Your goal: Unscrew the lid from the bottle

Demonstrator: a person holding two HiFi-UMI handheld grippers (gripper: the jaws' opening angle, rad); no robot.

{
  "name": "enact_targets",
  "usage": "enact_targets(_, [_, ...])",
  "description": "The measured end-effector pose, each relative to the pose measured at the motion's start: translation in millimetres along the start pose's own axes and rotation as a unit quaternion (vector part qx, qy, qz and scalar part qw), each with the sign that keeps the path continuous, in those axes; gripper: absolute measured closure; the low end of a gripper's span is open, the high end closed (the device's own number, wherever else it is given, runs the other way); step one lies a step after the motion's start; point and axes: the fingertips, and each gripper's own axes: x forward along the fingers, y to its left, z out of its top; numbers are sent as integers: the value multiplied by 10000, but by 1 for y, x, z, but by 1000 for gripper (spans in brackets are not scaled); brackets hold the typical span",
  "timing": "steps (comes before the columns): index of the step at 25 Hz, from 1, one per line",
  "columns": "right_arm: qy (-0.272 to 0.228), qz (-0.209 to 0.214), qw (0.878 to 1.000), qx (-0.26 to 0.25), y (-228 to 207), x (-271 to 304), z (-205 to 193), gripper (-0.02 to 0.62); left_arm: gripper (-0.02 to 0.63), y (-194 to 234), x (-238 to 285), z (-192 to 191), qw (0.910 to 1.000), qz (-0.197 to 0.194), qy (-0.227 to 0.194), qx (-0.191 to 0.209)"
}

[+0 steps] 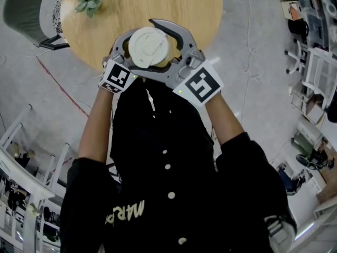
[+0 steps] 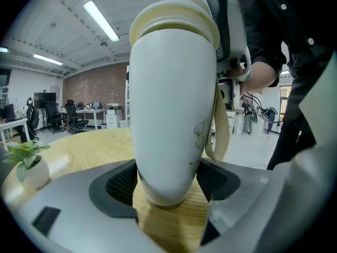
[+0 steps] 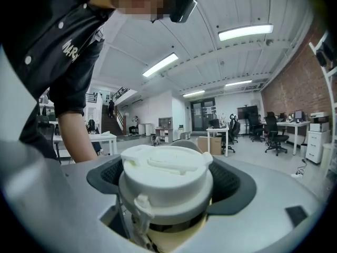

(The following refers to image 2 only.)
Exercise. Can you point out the long ceiling light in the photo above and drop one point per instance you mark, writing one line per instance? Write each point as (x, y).
(101, 21)
(3, 49)
(48, 59)

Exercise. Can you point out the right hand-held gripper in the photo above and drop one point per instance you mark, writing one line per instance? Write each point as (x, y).
(233, 62)

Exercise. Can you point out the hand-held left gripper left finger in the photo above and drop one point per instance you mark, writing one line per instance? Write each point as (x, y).
(79, 220)

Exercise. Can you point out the black screen on stand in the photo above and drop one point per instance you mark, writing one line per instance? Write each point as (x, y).
(44, 100)

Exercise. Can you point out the black framed glass door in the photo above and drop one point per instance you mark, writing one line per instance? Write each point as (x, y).
(4, 88)

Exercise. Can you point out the long white office desk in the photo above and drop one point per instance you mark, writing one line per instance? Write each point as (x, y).
(87, 111)

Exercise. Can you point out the right hand-held gripper camera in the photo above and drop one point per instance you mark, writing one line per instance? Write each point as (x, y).
(233, 96)

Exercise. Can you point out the person's black trousers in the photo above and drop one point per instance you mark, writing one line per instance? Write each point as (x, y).
(289, 141)

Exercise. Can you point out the person's black buttoned shirt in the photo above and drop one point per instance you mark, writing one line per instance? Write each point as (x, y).
(302, 75)

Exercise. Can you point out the white printer on cabinet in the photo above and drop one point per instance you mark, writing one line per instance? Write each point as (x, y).
(113, 115)

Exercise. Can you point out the black office chair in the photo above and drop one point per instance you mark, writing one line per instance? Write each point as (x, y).
(54, 117)
(33, 117)
(75, 117)

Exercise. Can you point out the white paper cup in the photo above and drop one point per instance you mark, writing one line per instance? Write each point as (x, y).
(171, 115)

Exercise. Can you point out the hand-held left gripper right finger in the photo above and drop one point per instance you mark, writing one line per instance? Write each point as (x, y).
(242, 194)

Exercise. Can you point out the round wooden side table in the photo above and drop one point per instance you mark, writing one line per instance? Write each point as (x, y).
(168, 228)

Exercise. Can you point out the person's right forearm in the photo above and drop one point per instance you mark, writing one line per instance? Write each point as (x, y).
(260, 75)

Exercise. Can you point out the white lidded cup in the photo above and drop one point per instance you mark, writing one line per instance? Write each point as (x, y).
(171, 12)

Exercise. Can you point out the small potted green plant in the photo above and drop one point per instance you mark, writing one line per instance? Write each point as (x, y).
(29, 165)

